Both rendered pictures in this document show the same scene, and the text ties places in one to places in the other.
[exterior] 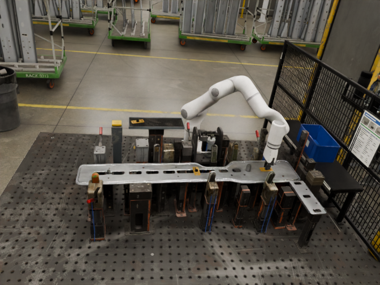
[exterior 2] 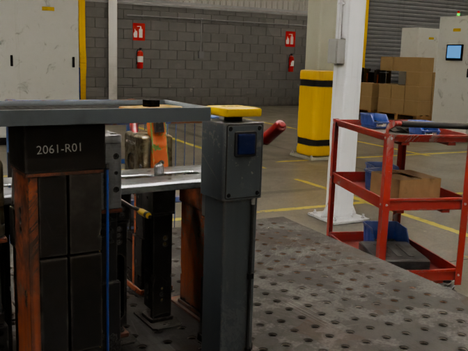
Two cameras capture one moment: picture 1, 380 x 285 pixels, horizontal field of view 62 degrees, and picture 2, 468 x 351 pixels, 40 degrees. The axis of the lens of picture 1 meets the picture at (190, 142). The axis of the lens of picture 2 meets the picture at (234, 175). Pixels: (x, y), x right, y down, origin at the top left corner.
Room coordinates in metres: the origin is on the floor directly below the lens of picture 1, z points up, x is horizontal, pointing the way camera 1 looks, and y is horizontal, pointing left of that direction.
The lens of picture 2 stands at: (2.70, 0.19, 1.23)
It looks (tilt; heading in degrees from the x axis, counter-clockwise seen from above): 10 degrees down; 161
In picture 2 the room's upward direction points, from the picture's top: 2 degrees clockwise
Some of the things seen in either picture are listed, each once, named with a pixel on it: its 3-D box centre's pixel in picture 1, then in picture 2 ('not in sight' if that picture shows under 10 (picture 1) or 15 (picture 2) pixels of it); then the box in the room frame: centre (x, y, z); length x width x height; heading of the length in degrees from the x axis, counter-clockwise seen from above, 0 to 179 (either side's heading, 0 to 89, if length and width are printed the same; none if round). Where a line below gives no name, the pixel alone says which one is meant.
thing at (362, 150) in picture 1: (367, 138); not in sight; (1.72, -1.08, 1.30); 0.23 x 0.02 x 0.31; 13
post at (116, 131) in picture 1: (117, 152); (228, 264); (1.80, 0.49, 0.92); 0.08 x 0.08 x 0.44; 13
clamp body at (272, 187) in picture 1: (264, 207); not in sight; (1.48, -0.50, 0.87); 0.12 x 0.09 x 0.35; 13
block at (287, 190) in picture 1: (281, 207); not in sight; (1.52, -0.63, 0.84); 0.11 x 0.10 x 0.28; 13
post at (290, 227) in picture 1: (294, 207); not in sight; (1.53, -0.71, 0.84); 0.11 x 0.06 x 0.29; 13
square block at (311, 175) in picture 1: (308, 195); not in sight; (1.63, -0.81, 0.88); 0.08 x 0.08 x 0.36; 13
